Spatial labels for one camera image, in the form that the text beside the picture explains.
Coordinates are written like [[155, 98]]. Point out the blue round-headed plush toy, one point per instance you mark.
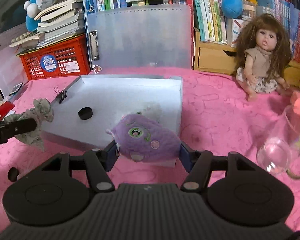
[[31, 20]]

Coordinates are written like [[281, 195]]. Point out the row of thin colourful books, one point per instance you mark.
[[285, 12]]

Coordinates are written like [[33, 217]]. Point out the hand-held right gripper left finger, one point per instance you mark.
[[111, 153]]

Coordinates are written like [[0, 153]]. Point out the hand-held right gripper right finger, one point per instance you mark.
[[186, 156]]

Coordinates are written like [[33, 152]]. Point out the red plastic crate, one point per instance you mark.
[[65, 52]]

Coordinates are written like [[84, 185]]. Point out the red flat packet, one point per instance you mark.
[[2, 111]]

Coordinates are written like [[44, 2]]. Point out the purple plush toy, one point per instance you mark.
[[140, 140]]

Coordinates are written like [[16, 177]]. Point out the pink printed blanket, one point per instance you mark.
[[215, 120]]

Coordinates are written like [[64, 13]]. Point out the white plastic sheet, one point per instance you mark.
[[5, 72]]

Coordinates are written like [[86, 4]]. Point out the row of blue green books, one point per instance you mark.
[[107, 3]]

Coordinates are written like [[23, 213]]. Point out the wooden drawer organizer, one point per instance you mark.
[[212, 55]]

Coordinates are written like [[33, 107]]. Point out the grey plush toy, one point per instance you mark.
[[48, 0]]

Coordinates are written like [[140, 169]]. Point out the green cloth scrunchie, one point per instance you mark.
[[43, 110]]

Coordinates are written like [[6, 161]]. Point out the row of tall upright books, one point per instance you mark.
[[207, 17]]

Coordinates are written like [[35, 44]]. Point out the black round cap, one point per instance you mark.
[[85, 113]]

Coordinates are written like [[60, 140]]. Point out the stack of lying books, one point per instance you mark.
[[60, 22]]

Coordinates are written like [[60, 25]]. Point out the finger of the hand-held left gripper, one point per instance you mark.
[[22, 127]]

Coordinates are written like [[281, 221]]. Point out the black binder clip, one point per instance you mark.
[[63, 97]]

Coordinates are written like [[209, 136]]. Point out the small black knob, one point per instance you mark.
[[13, 174]]

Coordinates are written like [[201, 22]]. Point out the white carton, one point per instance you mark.
[[233, 30]]

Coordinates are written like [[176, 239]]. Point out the white shallow box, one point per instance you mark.
[[130, 95]]

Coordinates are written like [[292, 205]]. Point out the small dark card packet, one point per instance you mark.
[[16, 88]]

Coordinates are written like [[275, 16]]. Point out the brown-haired doll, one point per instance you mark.
[[265, 37]]

